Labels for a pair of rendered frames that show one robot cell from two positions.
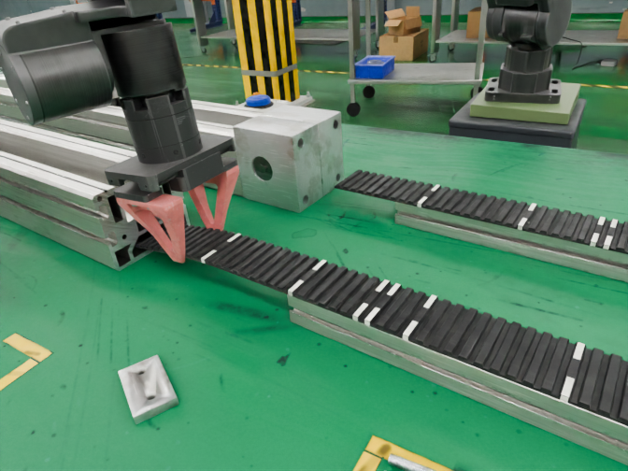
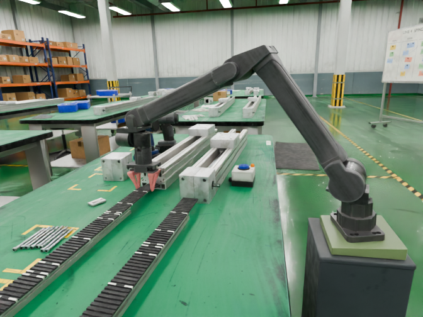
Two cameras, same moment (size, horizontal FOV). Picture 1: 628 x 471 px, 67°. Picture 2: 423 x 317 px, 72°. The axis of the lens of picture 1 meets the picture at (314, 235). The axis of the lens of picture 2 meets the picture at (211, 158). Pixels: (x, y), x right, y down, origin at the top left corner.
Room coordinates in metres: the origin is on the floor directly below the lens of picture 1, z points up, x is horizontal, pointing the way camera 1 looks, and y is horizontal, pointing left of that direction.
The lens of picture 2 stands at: (0.26, -0.85, 1.18)
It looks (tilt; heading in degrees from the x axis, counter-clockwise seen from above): 16 degrees down; 68
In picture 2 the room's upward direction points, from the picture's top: 2 degrees counter-clockwise
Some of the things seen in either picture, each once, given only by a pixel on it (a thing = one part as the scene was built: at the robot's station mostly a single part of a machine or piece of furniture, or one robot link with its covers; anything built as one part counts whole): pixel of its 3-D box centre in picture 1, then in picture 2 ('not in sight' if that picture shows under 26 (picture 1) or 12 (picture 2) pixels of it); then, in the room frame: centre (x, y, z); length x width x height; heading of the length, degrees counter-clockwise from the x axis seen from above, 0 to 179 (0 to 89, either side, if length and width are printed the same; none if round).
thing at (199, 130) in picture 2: not in sight; (202, 132); (0.84, 0.69, 0.87); 0.16 x 0.11 x 0.07; 52
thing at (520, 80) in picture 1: (525, 71); (355, 214); (0.83, -0.39, 0.84); 0.12 x 0.09 x 0.08; 65
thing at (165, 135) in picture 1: (164, 132); (143, 157); (0.41, 0.12, 0.92); 0.10 x 0.07 x 0.07; 145
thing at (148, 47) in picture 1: (137, 61); (140, 139); (0.41, 0.13, 0.98); 0.07 x 0.06 x 0.07; 129
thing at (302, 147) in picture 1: (296, 152); (201, 185); (0.58, 0.01, 0.83); 0.12 x 0.09 x 0.10; 142
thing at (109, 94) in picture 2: not in sight; (113, 112); (0.72, 5.48, 0.50); 1.03 x 0.55 x 1.01; 62
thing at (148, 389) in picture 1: (147, 387); (97, 202); (0.25, 0.13, 0.78); 0.05 x 0.03 x 0.01; 29
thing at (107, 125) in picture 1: (92, 119); (225, 152); (0.84, 0.37, 0.82); 0.80 x 0.10 x 0.09; 52
